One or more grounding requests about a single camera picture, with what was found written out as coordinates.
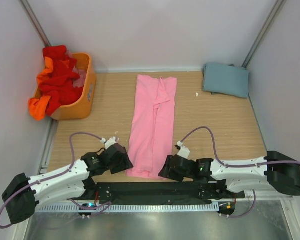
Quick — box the pink t shirt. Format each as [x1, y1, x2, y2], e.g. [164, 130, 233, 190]
[126, 75, 177, 179]

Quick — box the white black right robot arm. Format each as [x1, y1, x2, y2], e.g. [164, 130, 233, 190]
[158, 151, 300, 201]

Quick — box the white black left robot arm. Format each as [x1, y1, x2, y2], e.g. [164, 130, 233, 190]
[2, 143, 133, 225]

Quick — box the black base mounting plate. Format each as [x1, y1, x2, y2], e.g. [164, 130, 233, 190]
[89, 181, 246, 201]

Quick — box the orange plastic laundry basket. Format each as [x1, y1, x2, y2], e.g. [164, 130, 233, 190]
[32, 52, 98, 122]

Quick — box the orange t shirt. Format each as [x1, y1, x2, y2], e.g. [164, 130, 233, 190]
[28, 57, 54, 121]

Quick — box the light pink garment in basket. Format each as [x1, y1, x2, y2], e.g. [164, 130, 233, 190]
[64, 49, 88, 90]

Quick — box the red t shirt pile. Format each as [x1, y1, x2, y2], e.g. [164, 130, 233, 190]
[37, 45, 83, 116]

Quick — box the folded teal t shirt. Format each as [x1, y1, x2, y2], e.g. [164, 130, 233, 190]
[202, 62, 250, 99]

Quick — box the white slotted cable duct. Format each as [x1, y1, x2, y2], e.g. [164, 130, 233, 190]
[36, 202, 220, 214]

